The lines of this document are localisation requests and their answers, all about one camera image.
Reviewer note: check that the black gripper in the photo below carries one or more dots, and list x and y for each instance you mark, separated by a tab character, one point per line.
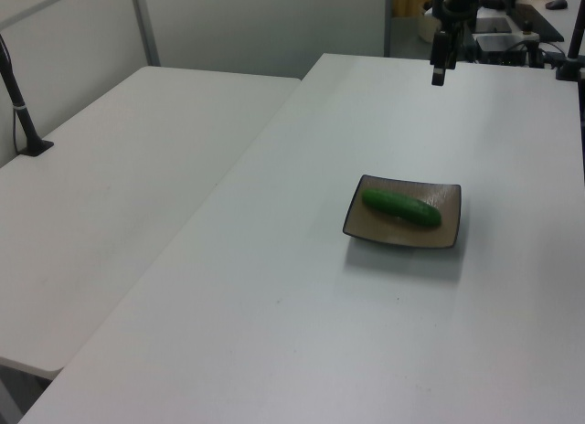
457	8

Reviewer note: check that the green cucumber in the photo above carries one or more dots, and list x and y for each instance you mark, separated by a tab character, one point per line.
402	208

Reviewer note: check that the square brown ceramic plate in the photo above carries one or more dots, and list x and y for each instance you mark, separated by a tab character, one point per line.
411	234

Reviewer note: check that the white container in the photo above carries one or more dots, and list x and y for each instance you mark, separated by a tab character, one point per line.
425	24

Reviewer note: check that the grey electronics box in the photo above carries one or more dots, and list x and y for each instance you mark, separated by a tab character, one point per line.
498	47
493	25

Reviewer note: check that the yellow panel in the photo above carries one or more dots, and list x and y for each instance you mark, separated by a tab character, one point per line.
407	1

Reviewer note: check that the black knobbed stand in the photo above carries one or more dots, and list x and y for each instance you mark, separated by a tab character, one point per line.
530	35

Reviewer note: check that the black computer mouse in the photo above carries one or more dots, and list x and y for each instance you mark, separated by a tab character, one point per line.
556	4

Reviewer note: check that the black clamped camera stand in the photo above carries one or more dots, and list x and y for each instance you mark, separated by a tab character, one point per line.
569	70

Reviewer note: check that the grey partition post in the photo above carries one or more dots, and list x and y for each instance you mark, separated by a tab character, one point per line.
146	31

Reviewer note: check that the black camera pole, white band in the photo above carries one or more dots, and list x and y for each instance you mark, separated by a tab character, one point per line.
23	118

